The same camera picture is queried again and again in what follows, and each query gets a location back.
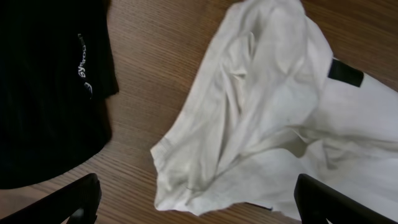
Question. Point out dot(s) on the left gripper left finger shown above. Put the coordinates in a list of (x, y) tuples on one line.
[(76, 203)]

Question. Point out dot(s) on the black garment with logo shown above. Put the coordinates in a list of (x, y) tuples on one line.
[(57, 72)]

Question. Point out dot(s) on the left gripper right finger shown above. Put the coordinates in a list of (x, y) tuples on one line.
[(319, 203)]

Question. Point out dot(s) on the white t-shirt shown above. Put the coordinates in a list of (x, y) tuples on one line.
[(270, 102)]

